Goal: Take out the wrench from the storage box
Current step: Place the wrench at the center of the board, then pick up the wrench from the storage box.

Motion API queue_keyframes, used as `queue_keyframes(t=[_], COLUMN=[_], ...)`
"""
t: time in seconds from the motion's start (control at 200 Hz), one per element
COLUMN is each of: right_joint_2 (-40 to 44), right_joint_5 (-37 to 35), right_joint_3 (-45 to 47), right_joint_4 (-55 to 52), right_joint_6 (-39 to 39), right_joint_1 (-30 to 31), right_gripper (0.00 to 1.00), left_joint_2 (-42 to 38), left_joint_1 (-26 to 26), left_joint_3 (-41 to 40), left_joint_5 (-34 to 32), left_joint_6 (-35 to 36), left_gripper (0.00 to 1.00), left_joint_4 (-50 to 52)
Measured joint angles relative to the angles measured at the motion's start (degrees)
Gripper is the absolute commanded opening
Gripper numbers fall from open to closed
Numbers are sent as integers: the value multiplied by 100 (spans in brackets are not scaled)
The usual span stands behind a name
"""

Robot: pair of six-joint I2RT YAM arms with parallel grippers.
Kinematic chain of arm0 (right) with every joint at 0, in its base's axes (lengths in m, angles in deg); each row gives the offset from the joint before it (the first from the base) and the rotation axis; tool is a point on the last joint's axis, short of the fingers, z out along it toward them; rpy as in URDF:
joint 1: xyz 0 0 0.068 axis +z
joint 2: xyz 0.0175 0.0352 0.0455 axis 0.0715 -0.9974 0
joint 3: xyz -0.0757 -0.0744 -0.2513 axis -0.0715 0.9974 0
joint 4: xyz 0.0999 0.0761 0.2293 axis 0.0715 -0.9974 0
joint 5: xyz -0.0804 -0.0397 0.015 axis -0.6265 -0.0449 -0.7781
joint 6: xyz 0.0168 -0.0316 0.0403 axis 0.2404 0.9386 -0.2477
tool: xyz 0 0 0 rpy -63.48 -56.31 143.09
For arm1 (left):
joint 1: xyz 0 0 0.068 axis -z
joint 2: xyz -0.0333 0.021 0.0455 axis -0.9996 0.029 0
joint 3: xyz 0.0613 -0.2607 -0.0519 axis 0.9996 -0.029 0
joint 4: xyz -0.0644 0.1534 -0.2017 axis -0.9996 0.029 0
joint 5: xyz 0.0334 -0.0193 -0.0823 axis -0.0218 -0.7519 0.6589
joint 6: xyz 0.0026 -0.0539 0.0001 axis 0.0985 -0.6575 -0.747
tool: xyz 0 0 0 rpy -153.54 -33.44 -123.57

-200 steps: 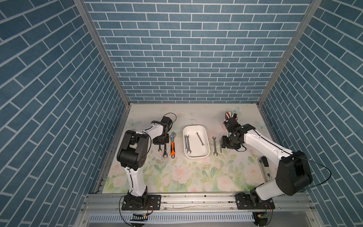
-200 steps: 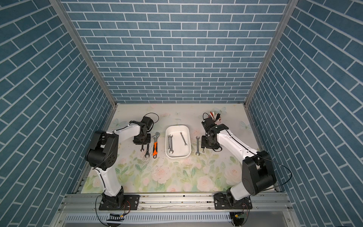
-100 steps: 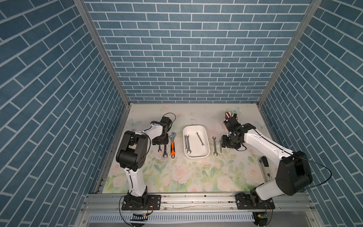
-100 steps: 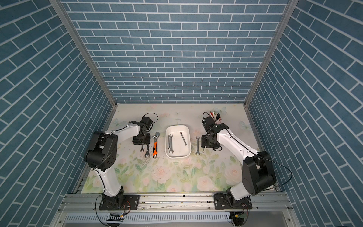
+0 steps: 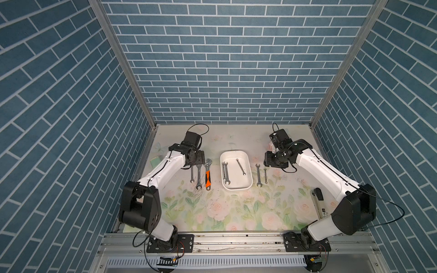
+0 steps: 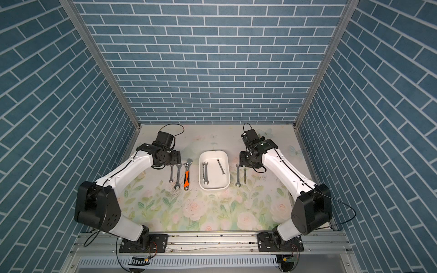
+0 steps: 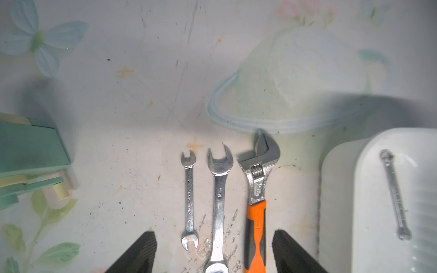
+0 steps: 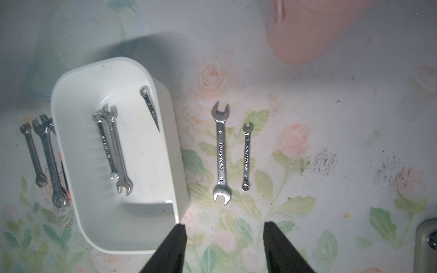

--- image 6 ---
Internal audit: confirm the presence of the orange handled adjustable wrench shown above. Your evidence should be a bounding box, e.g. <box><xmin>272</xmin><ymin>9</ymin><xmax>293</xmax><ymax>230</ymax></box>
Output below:
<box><xmin>183</xmin><ymin>159</ymin><xmax>193</xmax><ymax>191</ymax></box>

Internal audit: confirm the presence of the silver double open-end wrench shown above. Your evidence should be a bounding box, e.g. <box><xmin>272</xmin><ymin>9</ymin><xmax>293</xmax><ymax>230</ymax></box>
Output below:
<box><xmin>235</xmin><ymin>163</ymin><xmax>241</xmax><ymax>188</ymax></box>

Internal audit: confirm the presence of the large silver open-end wrench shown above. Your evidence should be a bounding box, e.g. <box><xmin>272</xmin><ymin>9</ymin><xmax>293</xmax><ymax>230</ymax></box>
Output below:
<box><xmin>174</xmin><ymin>164</ymin><xmax>183</xmax><ymax>190</ymax></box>

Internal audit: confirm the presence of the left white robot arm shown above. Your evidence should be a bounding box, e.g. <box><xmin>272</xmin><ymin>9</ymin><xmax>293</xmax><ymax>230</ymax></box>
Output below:
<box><xmin>74</xmin><ymin>131</ymin><xmax>181</xmax><ymax>249</ymax></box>

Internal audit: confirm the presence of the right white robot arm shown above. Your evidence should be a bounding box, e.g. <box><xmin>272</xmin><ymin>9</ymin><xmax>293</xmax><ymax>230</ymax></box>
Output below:
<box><xmin>239</xmin><ymin>129</ymin><xmax>332</xmax><ymax>242</ymax></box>

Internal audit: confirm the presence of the silver open-end wrench right box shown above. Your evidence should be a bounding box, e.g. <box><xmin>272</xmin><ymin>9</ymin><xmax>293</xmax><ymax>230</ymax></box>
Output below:
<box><xmin>216</xmin><ymin>158</ymin><xmax>226</xmax><ymax>176</ymax></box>

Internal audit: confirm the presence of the silver combination wrench in box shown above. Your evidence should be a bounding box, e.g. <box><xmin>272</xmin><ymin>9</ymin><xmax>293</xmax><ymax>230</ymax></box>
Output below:
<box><xmin>202</xmin><ymin>162</ymin><xmax>206</xmax><ymax>181</ymax></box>

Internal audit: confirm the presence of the white plastic storage box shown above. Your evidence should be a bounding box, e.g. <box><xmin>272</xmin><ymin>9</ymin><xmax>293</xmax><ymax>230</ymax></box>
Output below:
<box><xmin>199</xmin><ymin>150</ymin><xmax>231</xmax><ymax>192</ymax></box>

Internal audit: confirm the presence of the silver open-end wrench in box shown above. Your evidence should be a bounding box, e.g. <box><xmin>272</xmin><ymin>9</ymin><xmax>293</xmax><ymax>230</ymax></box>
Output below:
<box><xmin>204</xmin><ymin>162</ymin><xmax>209</xmax><ymax>185</ymax></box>

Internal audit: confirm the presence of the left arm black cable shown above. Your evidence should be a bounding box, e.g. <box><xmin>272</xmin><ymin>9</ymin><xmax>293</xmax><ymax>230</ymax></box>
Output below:
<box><xmin>158</xmin><ymin>123</ymin><xmax>185</xmax><ymax>151</ymax></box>

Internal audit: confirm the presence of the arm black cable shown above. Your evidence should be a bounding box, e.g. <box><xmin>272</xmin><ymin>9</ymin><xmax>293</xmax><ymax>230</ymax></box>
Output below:
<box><xmin>317</xmin><ymin>189</ymin><xmax>357</xmax><ymax>231</ymax></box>
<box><xmin>158</xmin><ymin>123</ymin><xmax>185</xmax><ymax>151</ymax></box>

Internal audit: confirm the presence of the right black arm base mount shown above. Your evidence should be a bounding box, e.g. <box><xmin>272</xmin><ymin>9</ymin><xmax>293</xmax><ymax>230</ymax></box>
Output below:
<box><xmin>257</xmin><ymin>232</ymin><xmax>304</xmax><ymax>252</ymax></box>

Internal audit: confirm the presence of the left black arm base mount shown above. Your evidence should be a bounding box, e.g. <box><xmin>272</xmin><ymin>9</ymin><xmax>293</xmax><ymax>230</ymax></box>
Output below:
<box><xmin>118</xmin><ymin>233</ymin><xmax>169</xmax><ymax>254</ymax></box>

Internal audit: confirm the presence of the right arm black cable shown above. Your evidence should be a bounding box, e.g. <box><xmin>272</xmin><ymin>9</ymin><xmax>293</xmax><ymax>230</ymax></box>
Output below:
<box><xmin>317</xmin><ymin>189</ymin><xmax>357</xmax><ymax>231</ymax></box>

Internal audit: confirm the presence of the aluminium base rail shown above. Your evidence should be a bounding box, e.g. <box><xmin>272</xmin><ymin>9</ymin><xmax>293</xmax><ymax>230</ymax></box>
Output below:
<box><xmin>69</xmin><ymin>230</ymin><xmax>353</xmax><ymax>256</ymax></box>

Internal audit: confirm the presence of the aluminium corner post right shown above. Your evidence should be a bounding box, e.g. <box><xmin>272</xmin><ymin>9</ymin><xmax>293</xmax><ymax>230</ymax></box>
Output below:
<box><xmin>294</xmin><ymin>0</ymin><xmax>359</xmax><ymax>130</ymax></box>

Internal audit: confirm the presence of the aluminium corner post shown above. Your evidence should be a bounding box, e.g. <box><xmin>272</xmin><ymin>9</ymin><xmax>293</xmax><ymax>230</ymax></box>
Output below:
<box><xmin>294</xmin><ymin>0</ymin><xmax>359</xmax><ymax>130</ymax></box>
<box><xmin>59</xmin><ymin>0</ymin><xmax>141</xmax><ymax>130</ymax></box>

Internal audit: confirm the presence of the aluminium corner post left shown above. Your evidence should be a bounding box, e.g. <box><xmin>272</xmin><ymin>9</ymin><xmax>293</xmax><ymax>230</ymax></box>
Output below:
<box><xmin>59</xmin><ymin>0</ymin><xmax>141</xmax><ymax>130</ymax></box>

